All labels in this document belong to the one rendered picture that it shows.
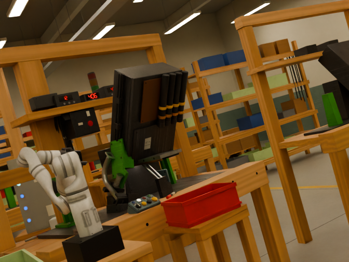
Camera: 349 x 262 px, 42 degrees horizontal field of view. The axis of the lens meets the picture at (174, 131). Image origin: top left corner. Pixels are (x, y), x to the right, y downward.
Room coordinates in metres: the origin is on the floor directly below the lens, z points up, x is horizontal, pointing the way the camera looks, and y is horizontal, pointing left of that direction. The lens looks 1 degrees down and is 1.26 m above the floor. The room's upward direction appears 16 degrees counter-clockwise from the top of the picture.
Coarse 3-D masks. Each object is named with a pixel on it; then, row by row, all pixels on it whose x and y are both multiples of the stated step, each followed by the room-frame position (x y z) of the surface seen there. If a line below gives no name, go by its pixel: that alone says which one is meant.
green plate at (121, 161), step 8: (112, 144) 2.57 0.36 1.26; (120, 144) 2.51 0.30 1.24; (112, 152) 2.57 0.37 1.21; (120, 152) 2.50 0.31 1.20; (112, 160) 2.56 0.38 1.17; (120, 160) 2.50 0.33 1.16; (128, 160) 2.52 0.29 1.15; (112, 168) 2.56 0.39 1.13; (120, 168) 2.49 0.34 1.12; (128, 168) 2.57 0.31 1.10; (112, 176) 2.55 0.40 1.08
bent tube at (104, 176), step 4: (108, 152) 2.56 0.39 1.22; (108, 156) 2.52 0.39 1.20; (112, 156) 2.54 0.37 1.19; (108, 160) 2.54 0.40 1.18; (104, 164) 2.56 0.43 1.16; (108, 164) 2.56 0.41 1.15; (104, 168) 2.56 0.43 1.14; (104, 172) 2.57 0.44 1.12; (104, 176) 2.56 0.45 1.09; (104, 180) 2.55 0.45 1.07; (108, 180) 2.56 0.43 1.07; (104, 184) 2.55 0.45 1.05; (108, 184) 2.53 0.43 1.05; (108, 188) 2.51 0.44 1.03; (112, 188) 2.50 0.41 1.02; (112, 192) 2.48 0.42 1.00; (116, 192) 2.48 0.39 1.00
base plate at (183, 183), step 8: (192, 176) 3.08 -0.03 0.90; (200, 176) 2.95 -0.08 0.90; (208, 176) 2.84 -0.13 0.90; (176, 184) 2.91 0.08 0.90; (184, 184) 2.80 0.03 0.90; (192, 184) 2.70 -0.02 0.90; (104, 208) 2.73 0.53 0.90; (104, 216) 2.42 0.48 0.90; (112, 216) 2.35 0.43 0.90; (48, 232) 2.42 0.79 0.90; (56, 232) 2.35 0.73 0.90; (64, 232) 2.27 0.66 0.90; (72, 232) 2.21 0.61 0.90
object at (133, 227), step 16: (224, 176) 2.64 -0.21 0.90; (240, 176) 2.72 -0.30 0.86; (256, 176) 2.81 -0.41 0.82; (240, 192) 2.70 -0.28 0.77; (160, 208) 2.30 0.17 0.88; (112, 224) 2.12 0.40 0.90; (128, 224) 2.16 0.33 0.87; (144, 224) 2.22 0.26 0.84; (160, 224) 2.28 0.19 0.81; (64, 240) 2.06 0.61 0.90; (144, 240) 2.20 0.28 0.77; (48, 256) 1.90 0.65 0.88; (64, 256) 1.93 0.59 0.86
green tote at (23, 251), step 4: (16, 252) 1.76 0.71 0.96; (20, 252) 1.77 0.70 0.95; (24, 252) 1.70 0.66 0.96; (28, 252) 1.68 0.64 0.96; (4, 256) 1.74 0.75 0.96; (8, 256) 1.75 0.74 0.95; (12, 256) 1.75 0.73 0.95; (16, 256) 1.76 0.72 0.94; (20, 256) 1.77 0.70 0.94; (24, 256) 1.73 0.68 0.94; (28, 256) 1.64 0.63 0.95; (32, 256) 1.58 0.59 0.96; (0, 260) 1.73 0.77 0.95; (4, 260) 1.74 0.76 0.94; (8, 260) 1.74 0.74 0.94; (12, 260) 1.75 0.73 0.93; (16, 260) 1.76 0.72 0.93; (20, 260) 1.76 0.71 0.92; (24, 260) 1.77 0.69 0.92; (28, 260) 1.67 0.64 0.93; (32, 260) 1.58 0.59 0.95; (36, 260) 1.49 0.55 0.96; (40, 260) 1.47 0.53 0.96
